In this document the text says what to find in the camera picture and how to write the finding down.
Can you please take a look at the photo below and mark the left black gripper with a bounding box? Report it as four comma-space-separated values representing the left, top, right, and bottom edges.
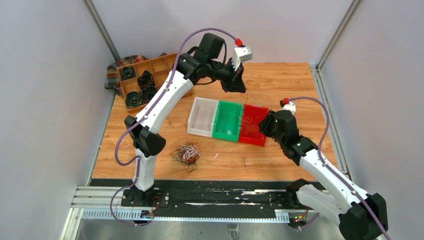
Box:
208, 57, 247, 94

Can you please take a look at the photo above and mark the orange cable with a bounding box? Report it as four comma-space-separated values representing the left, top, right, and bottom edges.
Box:
240, 91, 263, 142

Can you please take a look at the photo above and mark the cable bundle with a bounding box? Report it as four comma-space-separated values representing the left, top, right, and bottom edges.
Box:
172, 142, 202, 174

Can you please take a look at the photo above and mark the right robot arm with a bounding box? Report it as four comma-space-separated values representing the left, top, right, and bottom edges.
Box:
258, 109, 389, 240

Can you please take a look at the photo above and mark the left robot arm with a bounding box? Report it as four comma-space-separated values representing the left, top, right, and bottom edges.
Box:
124, 33, 253, 207

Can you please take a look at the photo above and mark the red plastic bin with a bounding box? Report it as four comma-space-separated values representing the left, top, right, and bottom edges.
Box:
238, 104, 269, 147

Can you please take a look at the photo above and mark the white plastic bin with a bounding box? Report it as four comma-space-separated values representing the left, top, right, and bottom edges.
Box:
187, 96, 219, 138

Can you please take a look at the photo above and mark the green plastic bin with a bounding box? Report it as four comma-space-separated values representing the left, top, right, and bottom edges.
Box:
212, 100, 244, 142

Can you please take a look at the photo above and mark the wooden compartment tray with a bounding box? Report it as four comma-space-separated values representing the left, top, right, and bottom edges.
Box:
117, 53, 177, 114

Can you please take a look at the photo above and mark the plaid cloth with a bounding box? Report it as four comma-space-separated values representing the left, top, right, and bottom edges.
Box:
104, 55, 150, 98

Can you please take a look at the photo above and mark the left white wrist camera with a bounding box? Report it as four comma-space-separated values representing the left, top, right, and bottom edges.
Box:
231, 46, 253, 71

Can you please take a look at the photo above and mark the black coiled strap four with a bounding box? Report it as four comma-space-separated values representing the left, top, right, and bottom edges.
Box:
140, 85, 158, 104

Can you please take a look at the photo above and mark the black coiled strap two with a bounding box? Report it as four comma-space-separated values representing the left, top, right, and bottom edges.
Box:
137, 70, 155, 90

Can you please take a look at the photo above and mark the black coiled strap three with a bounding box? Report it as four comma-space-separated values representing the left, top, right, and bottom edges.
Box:
125, 91, 143, 109

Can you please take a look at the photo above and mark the black coiled strap one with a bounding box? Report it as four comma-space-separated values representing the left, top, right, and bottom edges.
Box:
119, 66, 137, 81

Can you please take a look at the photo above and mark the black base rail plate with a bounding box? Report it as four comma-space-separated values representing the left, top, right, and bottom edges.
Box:
120, 179, 313, 220

